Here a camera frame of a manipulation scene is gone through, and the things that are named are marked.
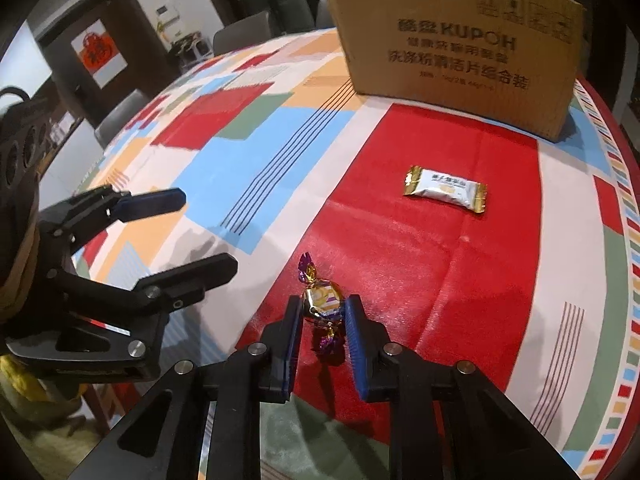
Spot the gold purple candy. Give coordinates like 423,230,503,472
297,252,345,356

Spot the white gold candy packet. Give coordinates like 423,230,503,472
404,166,488,214

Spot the grey chair far left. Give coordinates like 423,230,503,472
94,89,150,150

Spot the red paper door decoration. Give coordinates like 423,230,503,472
70,20,128,89

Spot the dark brown wooden door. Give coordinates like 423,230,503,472
37,0,178,127

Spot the colourful patchwork tablecloth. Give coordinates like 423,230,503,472
75,29,639,479

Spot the small white shelf rack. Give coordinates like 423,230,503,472
167,32,213,74

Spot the grey dining chair left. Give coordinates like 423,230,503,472
213,11,281,55

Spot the grey dining chair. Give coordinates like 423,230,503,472
213,11,281,55
316,0,335,29

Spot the grey dining chair centre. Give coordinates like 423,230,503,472
316,0,335,29

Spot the brown cardboard box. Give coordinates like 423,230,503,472
326,0,584,142

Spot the white wall intercom panel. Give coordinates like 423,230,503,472
155,3,180,32

